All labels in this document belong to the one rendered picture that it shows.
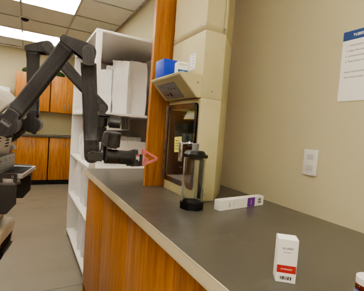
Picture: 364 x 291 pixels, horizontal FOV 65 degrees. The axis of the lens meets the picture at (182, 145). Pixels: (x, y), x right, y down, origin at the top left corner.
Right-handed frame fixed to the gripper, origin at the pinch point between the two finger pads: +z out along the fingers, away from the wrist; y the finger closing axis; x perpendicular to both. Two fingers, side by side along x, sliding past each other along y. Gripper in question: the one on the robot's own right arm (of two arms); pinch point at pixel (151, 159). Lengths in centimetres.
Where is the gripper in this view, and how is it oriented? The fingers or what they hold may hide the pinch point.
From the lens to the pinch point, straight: 122.9
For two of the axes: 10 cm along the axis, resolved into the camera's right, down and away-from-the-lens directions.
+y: -4.9, 0.8, 8.7
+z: 8.7, 0.9, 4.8
